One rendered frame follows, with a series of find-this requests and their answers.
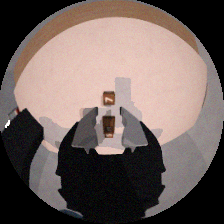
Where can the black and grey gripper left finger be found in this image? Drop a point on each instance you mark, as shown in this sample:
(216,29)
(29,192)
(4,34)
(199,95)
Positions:
(79,139)

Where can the brown cube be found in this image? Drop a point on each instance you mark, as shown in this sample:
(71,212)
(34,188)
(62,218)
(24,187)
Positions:
(108,98)
(108,132)

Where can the brown rectangular tray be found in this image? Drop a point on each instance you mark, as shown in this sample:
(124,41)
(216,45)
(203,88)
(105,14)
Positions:
(108,121)

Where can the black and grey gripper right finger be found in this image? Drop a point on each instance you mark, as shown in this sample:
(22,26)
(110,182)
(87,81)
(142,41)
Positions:
(139,138)

